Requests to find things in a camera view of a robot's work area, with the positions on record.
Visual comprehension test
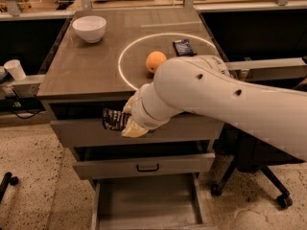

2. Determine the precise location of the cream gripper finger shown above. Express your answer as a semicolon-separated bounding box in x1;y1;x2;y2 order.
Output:
123;96;134;114
121;117;148;138

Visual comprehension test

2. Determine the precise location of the blue snack packet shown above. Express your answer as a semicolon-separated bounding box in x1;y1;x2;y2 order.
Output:
173;39;196;57

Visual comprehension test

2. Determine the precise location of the white paper cup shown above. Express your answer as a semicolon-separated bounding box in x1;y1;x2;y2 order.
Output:
4;59;26;81

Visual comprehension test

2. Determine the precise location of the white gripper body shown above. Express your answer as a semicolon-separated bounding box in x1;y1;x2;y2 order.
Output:
131;87;170;130

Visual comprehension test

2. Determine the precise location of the white ceramic bowl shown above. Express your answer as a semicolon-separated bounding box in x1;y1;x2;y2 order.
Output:
72;15;106;43

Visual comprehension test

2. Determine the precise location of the orange fruit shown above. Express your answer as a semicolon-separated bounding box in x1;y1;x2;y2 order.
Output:
146;51;167;74

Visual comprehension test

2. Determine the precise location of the black office chair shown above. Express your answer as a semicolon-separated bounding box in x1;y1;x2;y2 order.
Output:
211;125;303;209

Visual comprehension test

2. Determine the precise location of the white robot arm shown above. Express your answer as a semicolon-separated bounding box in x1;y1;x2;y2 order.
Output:
124;55;307;161

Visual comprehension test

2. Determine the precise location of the grey drawer cabinet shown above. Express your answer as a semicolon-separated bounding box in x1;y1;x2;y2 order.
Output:
36;7;238;230

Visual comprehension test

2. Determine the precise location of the open bottom drawer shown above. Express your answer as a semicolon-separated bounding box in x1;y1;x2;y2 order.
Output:
91;173;215;230

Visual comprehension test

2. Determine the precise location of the black cable and plug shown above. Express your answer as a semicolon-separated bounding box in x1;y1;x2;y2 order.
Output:
3;85;42;119

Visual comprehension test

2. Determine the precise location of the black chair caster left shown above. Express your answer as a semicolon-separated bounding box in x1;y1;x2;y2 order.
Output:
0;172;19;202

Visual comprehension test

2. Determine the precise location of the black rxbar chocolate wrapper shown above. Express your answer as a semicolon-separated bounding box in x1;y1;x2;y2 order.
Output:
102;108;130;131

